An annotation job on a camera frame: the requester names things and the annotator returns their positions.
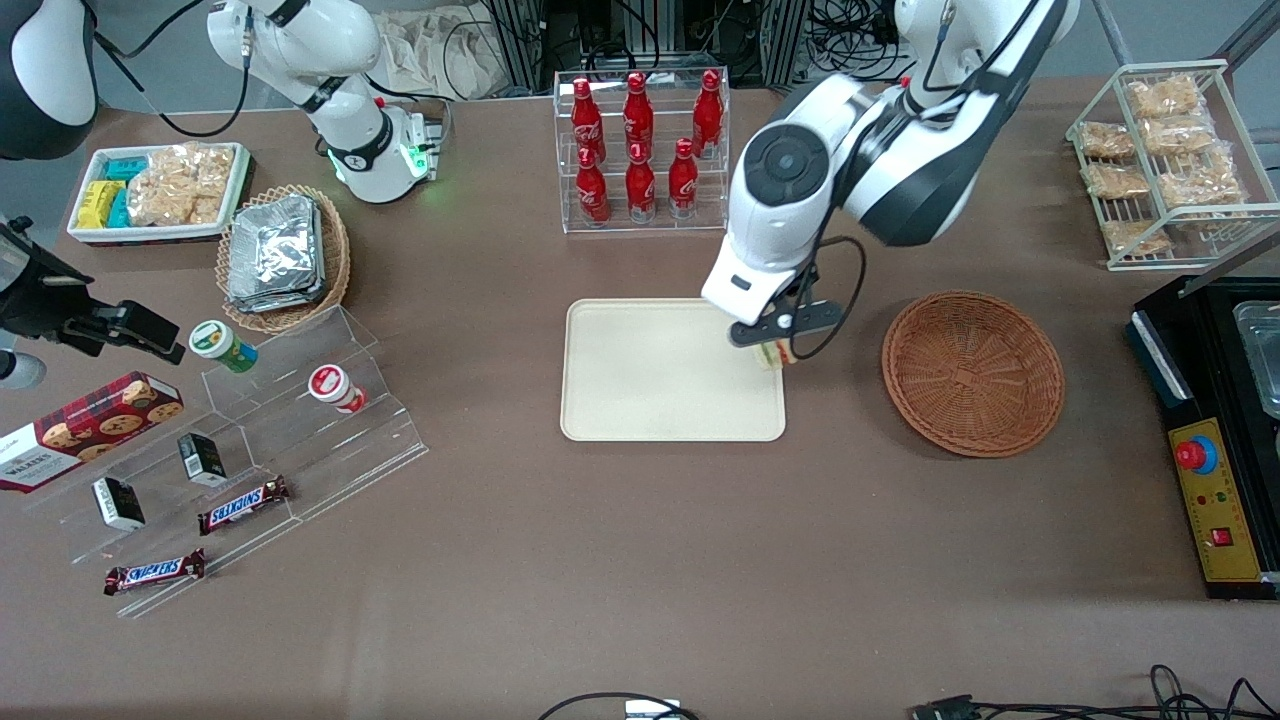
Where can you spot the small white device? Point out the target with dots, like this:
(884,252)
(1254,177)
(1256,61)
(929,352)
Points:
(652,710)

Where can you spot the steel pan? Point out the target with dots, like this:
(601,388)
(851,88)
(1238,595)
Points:
(1262,350)

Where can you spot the yellow snack pack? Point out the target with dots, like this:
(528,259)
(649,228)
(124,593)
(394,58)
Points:
(98,203)

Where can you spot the clear bag of crackers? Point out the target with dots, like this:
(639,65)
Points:
(180,185)

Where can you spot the clear bag of snacks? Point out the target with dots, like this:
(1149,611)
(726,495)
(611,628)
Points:
(1163,97)
(1105,140)
(1178,136)
(1117,181)
(1200,183)
(1135,238)

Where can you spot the oval light wicker basket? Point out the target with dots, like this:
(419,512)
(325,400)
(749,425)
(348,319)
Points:
(335,250)

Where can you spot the triangle sandwich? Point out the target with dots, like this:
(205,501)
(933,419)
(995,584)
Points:
(767,356)

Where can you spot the beige plastic tray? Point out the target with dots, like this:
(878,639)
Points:
(660,375)

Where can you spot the clear acrylic bottle rack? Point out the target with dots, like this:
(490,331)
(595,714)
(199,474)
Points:
(645,225)

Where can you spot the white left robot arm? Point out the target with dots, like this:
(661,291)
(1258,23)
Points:
(900,170)

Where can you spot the clear acrylic stepped display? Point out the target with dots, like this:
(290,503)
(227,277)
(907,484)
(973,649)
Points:
(320,440)

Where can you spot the aluminium frame post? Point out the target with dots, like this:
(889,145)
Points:
(785,40)
(515,40)

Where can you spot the red emergency stop button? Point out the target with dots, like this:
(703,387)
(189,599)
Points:
(1194,454)

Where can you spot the black appliance with yellow panel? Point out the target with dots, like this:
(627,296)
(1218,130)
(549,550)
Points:
(1190,400)

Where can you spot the red tartan cookie box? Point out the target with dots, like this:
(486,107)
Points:
(90,425)

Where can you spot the white rectangular snack tray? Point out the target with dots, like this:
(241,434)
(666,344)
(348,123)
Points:
(85,232)

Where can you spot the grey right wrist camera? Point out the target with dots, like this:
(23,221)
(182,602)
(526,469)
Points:
(18,370)

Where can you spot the brown snickers bar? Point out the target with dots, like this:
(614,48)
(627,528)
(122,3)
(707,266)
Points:
(153,572)
(243,504)

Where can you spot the teal snack pack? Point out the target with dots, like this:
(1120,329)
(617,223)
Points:
(119,210)
(125,168)

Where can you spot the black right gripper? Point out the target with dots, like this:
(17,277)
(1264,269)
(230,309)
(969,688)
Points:
(38,302)

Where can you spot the beige cloth bag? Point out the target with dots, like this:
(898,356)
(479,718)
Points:
(440,50)

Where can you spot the red cola bottle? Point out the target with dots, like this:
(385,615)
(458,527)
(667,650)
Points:
(683,183)
(592,190)
(638,118)
(640,187)
(708,115)
(587,125)

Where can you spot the small black box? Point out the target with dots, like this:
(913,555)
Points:
(118,502)
(203,458)

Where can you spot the green lidded snack cup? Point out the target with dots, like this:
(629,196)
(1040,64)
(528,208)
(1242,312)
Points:
(220,343)

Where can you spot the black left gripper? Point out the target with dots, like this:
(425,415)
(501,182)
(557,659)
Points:
(803,282)

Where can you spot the silver foil pack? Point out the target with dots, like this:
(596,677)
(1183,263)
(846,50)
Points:
(275,245)
(275,300)

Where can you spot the red lidded snack cup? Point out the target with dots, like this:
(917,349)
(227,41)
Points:
(333,386)

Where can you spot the round brown wicker basket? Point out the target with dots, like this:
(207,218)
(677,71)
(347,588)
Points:
(972,375)

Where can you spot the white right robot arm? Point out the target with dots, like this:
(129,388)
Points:
(355,135)

